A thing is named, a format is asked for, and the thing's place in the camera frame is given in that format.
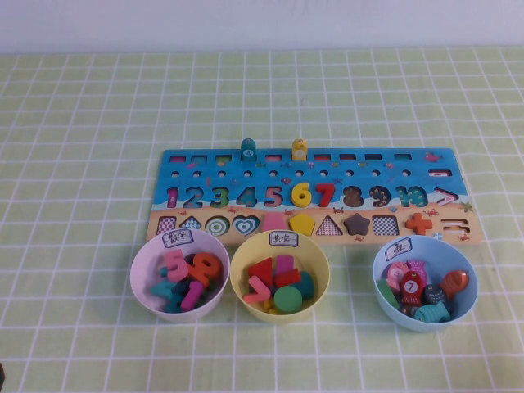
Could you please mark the dark navy wooden fish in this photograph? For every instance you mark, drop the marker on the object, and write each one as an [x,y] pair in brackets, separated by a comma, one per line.
[433,294]

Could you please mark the paper label on yellow bowl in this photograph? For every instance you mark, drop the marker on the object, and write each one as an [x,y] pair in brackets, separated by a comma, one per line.
[283,238]

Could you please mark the pink wooden fish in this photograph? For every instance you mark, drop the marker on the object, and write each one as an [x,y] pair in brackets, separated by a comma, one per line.
[395,272]

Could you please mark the teal fish peg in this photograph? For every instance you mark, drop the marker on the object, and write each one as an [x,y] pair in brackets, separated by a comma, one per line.
[247,150]

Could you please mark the yellow fish peg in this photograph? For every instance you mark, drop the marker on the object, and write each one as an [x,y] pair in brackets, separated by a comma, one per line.
[299,151]

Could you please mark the orange wooden plus sign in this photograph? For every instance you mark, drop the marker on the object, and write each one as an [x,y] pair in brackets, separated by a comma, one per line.
[418,224]

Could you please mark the pink plastic bowl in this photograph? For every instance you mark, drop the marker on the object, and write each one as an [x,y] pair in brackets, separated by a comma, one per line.
[141,278]

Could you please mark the teal striped wooden fish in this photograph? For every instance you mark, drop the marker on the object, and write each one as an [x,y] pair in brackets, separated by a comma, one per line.
[432,313]

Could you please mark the pink wooden greater-than sign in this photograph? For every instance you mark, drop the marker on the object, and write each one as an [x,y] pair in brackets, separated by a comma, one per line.
[258,285]

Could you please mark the yellow wooden pentagon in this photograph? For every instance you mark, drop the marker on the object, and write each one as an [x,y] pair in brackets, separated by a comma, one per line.
[302,223]

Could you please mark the ocean themed wooden puzzle board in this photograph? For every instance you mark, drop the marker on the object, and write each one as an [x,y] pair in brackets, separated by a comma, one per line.
[262,183]

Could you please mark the red wooden triangle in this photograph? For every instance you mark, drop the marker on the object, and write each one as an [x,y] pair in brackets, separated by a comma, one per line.
[264,269]

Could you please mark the brown wooden star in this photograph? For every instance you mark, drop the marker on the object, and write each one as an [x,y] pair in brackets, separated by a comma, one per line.
[356,224]

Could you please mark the magenta wooden square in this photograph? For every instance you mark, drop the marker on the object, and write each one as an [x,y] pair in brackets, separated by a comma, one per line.
[285,264]

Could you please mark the light blue plastic bowl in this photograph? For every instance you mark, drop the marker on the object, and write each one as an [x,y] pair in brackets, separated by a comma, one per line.
[450,254]

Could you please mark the small yellow wooden piece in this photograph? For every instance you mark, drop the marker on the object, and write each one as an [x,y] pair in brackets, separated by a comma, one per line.
[270,305]

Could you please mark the green wooden circle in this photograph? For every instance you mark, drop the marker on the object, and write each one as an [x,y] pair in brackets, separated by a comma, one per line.
[288,299]

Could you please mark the yellow wooden number six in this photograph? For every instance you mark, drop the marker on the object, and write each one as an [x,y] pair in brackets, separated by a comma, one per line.
[296,197]

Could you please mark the red wooden fish number seven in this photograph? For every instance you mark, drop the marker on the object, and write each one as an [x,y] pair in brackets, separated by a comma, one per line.
[411,286]

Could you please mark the teal wooden shape piece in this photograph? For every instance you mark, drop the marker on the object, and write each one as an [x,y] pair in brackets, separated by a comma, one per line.
[307,284]

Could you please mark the orange wooden number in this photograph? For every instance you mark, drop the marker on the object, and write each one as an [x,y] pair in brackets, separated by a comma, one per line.
[204,268]

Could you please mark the teal wooden number four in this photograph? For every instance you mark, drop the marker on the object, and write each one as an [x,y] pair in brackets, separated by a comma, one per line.
[161,290]

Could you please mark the yellow plastic bowl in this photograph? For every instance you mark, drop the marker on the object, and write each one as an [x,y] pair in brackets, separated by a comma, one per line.
[241,262]

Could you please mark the orange wooden fish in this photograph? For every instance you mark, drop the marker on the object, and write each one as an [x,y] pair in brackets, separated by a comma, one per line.
[454,282]

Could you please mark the green checked tablecloth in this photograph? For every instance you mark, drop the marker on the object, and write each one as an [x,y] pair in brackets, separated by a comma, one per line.
[82,102]

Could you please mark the red wooden rectangle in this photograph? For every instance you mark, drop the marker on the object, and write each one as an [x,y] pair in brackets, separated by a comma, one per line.
[287,278]

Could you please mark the paper label on blue bowl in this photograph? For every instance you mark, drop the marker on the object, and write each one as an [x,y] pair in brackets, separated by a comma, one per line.
[398,249]

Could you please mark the magenta wooden number one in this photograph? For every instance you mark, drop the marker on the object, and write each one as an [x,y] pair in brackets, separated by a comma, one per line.
[192,295]

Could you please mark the magenta striped wooden fish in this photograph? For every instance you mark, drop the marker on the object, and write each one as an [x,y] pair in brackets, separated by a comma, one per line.
[417,268]

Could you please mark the pink wooden number five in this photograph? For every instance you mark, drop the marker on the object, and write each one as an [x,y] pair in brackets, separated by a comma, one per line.
[176,266]

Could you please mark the dark blue wooden number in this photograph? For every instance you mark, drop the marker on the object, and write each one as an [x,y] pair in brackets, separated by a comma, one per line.
[191,259]

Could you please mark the green wooden fish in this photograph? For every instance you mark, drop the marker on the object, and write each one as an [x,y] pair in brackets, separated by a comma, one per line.
[387,294]

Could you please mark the pink wooden trapezoid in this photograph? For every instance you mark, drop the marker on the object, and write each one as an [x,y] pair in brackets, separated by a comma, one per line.
[272,223]

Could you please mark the paper label on pink bowl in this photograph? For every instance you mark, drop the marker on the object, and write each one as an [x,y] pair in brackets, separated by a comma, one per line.
[179,239]

